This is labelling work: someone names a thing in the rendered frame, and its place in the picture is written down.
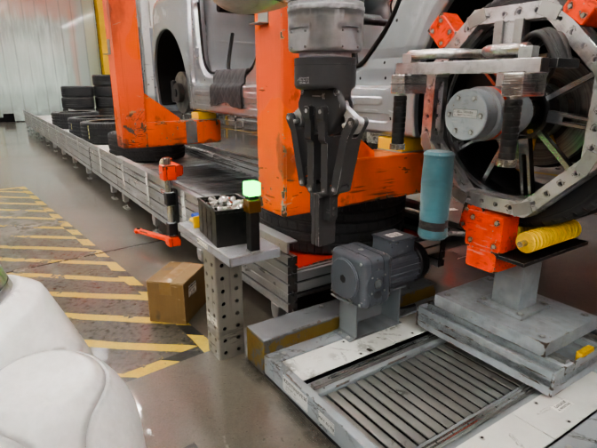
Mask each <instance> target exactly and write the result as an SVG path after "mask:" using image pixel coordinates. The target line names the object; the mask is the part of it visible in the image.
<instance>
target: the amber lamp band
mask: <svg viewBox="0 0 597 448"><path fill-rule="evenodd" d="M243 210H244V211H245V212H247V213H248V214H253V213H258V212H261V200H260V199H256V200H248V199H246V198H244V199H243Z"/></svg>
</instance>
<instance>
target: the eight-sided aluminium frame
mask: <svg viewBox="0 0 597 448"><path fill-rule="evenodd" d="M566 3H567V0H541V1H535V2H528V3H522V4H510V5H504V6H498V7H491V8H482V9H479V10H474V12H473V13H472V14H471V15H470V16H469V17H468V18H467V20H466V22H465V23H464V25H463V26H462V27H461V28H460V30H459V31H458V32H457V33H456V34H455V35H454V36H453V38H452V39H451V40H450V42H449V43H448V44H447V46H446V47H445V48H469V49H473V48H474V47H475V45H476V44H477V43H478V42H479V41H480V40H481V38H482V37H483V36H484V35H485V34H486V32H487V31H488V30H489V29H490V27H492V26H494V25H495V21H499V20H503V21H504V22H509V21H515V19H520V18H525V20H528V21H530V22H534V21H542V20H549V21H550V22H551V23H552V24H553V26H554V27H555V28H556V29H557V31H561V32H563V33H564V34H565V35H566V37H567V38H568V40H569V45H570V46H571V48H572V49H573V50H574V51H575V52H576V53H577V55H578V56H579V57H580V58H581V60H582V61H583V62H584V63H585V64H586V66H587V67H589V69H591V71H592V72H593V73H594V75H595V77H594V82H593V92H592V98H591V102H590V107H589V113H588V118H587V124H586V129H585V138H584V144H583V149H582V155H581V159H580V160H579V161H577V162H576V163H574V164H573V165H571V166H570V167H569V168H568V169H567V170H565V171H564V172H562V173H561V174H559V175H558V176H557V177H555V178H554V179H553V180H551V181H549V182H548V183H547V184H545V185H544V186H543V187H542V188H540V189H539V190H538V191H536V192H535V193H533V194H532V195H531V196H529V197H527V198H523V197H518V196H511V195H507V194H502V193H498V192H493V191H488V190H485V189H480V188H474V186H473V185H472V183H471V182H470V180H469V179H468V178H467V176H466V174H465V173H464V171H463V170H462V168H461V166H460V165H459V163H458V161H457V160H456V158H454V174H453V185H452V193H451V195H452V196H453V197H454V199H455V200H456V202H460V203H462V204H464V203H465V202H467V203H469V204H471V205H474V206H477V207H481V208H484V209H488V210H492V211H495V212H502V213H506V214H510V215H513V216H514V217H516V216H517V217H521V218H527V217H530V216H534V215H537V214H539V213H540V212H542V211H545V209H546V208H547V207H549V206H550V205H552V204H554V203H555V202H557V201H558V200H560V199H561V198H563V197H564V196H566V195H567V194H568V193H570V192H571V191H573V190H574V189H576V188H577V187H579V186H580V185H582V184H583V183H585V182H586V181H588V180H589V179H591V178H592V177H593V176H595V175H596V174H597V32H596V31H595V30H594V29H593V28H590V27H583V26H580V25H579V24H577V23H576V22H575V21H574V20H573V19H572V18H571V17H570V16H569V15H568V14H566V13H565V12H563V11H562V10H561V9H562V8H563V6H564V5H565V4H566ZM449 76H450V74H443V75H427V79H426V83H427V85H426V93H425V95H424V107H423V120H422V132H421V135H420V138H421V146H422V148H423V149H424V152H426V151H427V150H428V149H445V150H450V149H449V148H448V146H447V145H446V143H445V141H444V140H443V130H444V120H445V109H446V99H447V89H448V79H449Z"/></svg>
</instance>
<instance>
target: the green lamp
mask: <svg viewBox="0 0 597 448"><path fill-rule="evenodd" d="M243 194H244V195H245V196H248V197H251V196H260V182H258V181H256V180H247V181H244V182H243Z"/></svg>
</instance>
